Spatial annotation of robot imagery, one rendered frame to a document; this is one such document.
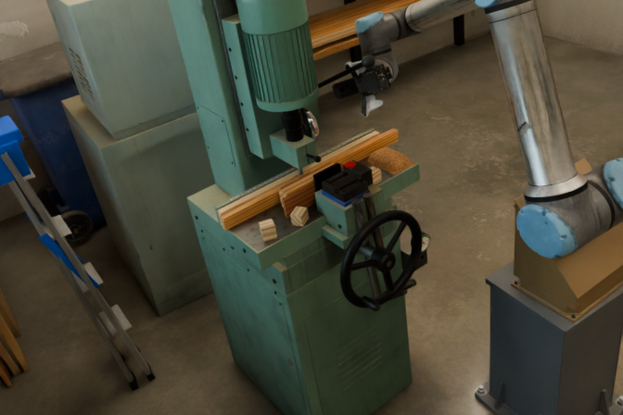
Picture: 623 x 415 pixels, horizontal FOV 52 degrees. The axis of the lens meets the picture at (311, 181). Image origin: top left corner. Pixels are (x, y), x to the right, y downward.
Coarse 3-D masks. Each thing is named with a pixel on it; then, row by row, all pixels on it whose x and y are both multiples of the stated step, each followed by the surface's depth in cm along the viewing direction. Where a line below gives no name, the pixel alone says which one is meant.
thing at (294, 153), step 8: (272, 136) 189; (280, 136) 188; (304, 136) 186; (272, 144) 191; (280, 144) 187; (288, 144) 184; (296, 144) 183; (304, 144) 182; (312, 144) 184; (280, 152) 189; (288, 152) 185; (296, 152) 181; (304, 152) 183; (312, 152) 185; (288, 160) 187; (296, 160) 183; (304, 160) 184; (312, 160) 186
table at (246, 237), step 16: (384, 176) 193; (400, 176) 194; (416, 176) 199; (384, 192) 192; (272, 208) 187; (240, 224) 182; (256, 224) 181; (288, 224) 179; (304, 224) 178; (320, 224) 180; (384, 224) 182; (224, 240) 187; (240, 240) 176; (256, 240) 175; (272, 240) 174; (288, 240) 175; (304, 240) 179; (336, 240) 177; (256, 256) 171; (272, 256) 173
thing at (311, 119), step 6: (300, 108) 200; (306, 108) 199; (306, 114) 198; (306, 120) 199; (312, 120) 198; (306, 126) 201; (312, 126) 198; (306, 132) 203; (312, 132) 199; (318, 132) 199; (312, 138) 200
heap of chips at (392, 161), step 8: (376, 152) 200; (384, 152) 198; (392, 152) 198; (368, 160) 202; (376, 160) 199; (384, 160) 197; (392, 160) 195; (400, 160) 195; (408, 160) 196; (384, 168) 196; (392, 168) 194; (400, 168) 195
